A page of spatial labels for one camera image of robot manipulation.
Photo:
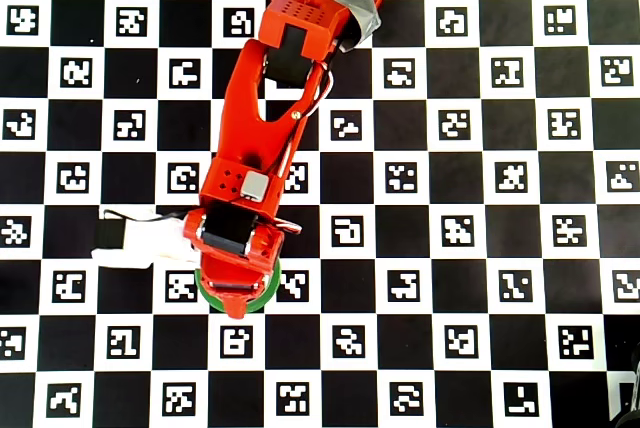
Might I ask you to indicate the orange-red gripper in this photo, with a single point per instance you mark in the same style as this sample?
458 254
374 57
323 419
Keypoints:
234 287

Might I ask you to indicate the orange-red robot arm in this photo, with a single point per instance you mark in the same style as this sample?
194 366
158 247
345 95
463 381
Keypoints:
255 98

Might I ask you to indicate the small grey plastic box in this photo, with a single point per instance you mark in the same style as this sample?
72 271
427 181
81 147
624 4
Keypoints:
255 185

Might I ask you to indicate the checkerboard marker mat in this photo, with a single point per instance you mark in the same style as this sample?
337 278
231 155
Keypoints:
80 148

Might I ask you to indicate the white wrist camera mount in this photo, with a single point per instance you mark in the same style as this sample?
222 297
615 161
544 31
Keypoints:
145 243

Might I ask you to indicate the grey duct tape wrap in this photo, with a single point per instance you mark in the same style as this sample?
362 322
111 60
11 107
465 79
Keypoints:
362 13

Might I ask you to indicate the black camera stand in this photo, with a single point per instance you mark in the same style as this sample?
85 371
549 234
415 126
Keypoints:
625 420

